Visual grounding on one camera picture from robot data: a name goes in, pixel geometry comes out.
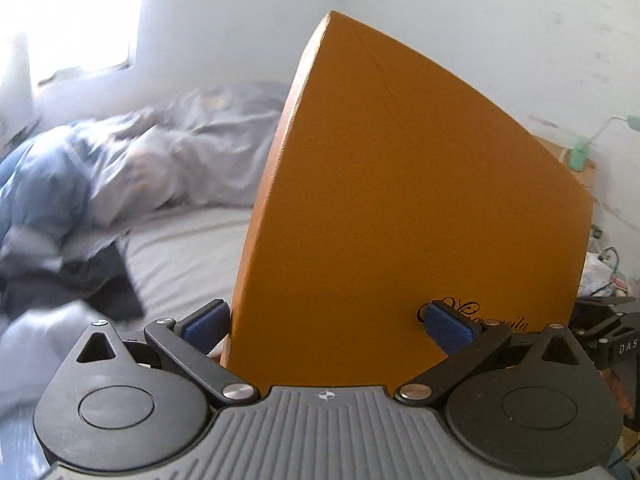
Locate wooden bedside cabinet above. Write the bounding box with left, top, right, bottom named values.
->
left=533, top=135, right=599, bottom=202

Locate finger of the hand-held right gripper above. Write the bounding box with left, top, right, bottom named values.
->
left=571, top=297, right=640, bottom=342

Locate white patterned plastic bag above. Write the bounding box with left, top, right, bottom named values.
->
left=580, top=251, right=632, bottom=301

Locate blue grey duvet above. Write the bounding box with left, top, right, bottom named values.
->
left=0, top=81, right=290, bottom=321

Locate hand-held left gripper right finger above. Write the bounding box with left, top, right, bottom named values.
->
left=394, top=299, right=595, bottom=407

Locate bright window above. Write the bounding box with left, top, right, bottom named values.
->
left=0, top=0, right=147, bottom=86

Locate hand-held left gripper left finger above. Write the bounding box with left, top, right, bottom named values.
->
left=75, top=299, right=261, bottom=408

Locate black cable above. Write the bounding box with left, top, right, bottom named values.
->
left=580, top=247, right=626, bottom=299

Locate green desk lamp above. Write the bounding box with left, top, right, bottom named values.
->
left=570, top=114, right=640, bottom=173

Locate orange cardboard box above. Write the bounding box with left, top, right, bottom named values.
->
left=219, top=10, right=595, bottom=401

